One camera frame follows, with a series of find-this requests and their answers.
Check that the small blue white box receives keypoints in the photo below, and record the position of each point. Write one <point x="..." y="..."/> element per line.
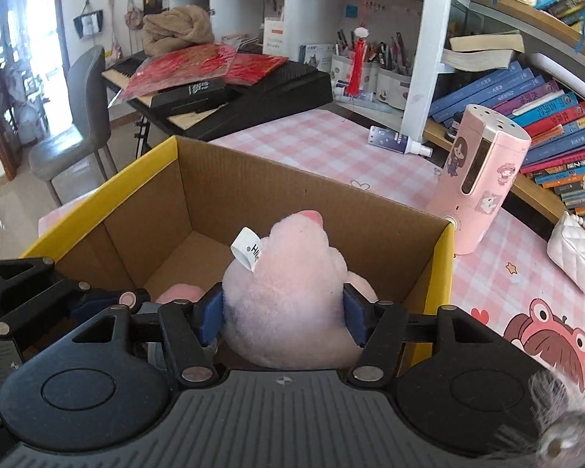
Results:
<point x="317" y="54"/>

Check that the long row of colourful books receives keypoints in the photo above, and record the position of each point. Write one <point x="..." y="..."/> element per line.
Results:
<point x="560" y="122"/>

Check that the pink cylinder dispenser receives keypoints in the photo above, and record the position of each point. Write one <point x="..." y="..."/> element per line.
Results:
<point x="473" y="195"/>

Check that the black and white tote bag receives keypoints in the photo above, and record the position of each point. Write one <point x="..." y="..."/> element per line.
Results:
<point x="87" y="24"/>

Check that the white pen holder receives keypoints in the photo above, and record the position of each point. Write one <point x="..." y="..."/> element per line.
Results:
<point x="394" y="90"/>
<point x="343" y="75"/>

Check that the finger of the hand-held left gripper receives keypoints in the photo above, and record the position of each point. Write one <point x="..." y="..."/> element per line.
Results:
<point x="34" y="302"/>

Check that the flat lying books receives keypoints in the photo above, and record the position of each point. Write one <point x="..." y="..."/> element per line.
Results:
<point x="482" y="51"/>

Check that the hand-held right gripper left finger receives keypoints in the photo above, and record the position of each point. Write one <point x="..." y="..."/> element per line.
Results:
<point x="209" y="317"/>

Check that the black electronic keyboard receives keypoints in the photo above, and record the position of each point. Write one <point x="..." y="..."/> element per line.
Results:
<point x="273" y="92"/>

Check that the white bookshelf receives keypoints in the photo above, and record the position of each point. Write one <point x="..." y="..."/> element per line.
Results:
<point x="429" y="34"/>

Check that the grey chair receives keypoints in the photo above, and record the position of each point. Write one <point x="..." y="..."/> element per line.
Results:
<point x="85" y="122"/>

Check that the white quilted pouch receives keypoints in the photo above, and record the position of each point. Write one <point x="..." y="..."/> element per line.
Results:
<point x="577" y="253"/>

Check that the pink printed tablecloth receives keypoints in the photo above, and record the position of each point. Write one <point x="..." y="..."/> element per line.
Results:
<point x="321" y="146"/>

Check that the small dark ink bottle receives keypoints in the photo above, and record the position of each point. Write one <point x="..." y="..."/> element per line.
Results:
<point x="453" y="129"/>

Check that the dark blue spray bottle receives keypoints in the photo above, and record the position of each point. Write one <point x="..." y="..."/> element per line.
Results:
<point x="395" y="140"/>

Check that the white tube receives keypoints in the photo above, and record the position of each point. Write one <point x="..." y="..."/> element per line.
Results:
<point x="548" y="66"/>

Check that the red paper packets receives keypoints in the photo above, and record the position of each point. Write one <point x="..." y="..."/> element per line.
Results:
<point x="190" y="66"/>

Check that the yellow cardboard box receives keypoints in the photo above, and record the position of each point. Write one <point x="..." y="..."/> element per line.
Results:
<point x="253" y="190"/>

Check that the pink hanging bag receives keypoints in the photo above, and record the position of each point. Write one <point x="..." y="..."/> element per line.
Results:
<point x="133" y="17"/>

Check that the flat black box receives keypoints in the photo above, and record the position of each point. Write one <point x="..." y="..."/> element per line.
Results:
<point x="190" y="95"/>

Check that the brown cloth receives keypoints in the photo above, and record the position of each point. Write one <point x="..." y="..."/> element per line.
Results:
<point x="175" y="29"/>

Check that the pink plush toy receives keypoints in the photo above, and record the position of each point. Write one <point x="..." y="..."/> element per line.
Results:
<point x="292" y="297"/>

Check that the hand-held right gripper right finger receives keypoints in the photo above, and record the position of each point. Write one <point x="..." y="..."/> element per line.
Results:
<point x="356" y="317"/>

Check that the fluffy pale fur trim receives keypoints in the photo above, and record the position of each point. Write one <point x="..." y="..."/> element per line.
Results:
<point x="555" y="409"/>

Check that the red tassel ornament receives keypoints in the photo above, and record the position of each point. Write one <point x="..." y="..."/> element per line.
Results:
<point x="357" y="68"/>

